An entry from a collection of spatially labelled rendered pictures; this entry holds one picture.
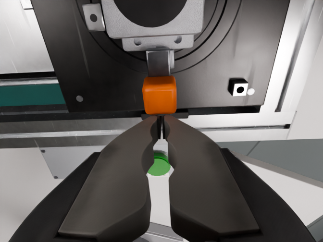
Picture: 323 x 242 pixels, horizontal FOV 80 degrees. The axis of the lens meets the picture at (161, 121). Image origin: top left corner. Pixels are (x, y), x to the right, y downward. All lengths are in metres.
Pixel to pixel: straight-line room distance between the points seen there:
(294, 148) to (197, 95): 1.63
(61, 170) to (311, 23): 0.37
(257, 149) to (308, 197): 1.09
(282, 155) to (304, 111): 1.41
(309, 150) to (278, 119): 1.62
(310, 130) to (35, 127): 0.48
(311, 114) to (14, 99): 0.49
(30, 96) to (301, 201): 0.64
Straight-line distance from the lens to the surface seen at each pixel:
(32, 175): 0.57
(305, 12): 0.27
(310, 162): 2.01
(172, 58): 0.19
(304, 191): 0.62
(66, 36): 0.23
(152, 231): 0.62
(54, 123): 0.30
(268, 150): 1.75
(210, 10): 0.19
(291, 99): 0.29
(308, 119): 0.46
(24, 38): 0.32
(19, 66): 0.34
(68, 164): 0.34
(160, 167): 0.29
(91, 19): 0.18
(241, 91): 0.24
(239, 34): 0.22
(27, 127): 0.32
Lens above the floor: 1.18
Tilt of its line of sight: 58 degrees down
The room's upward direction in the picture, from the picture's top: 179 degrees counter-clockwise
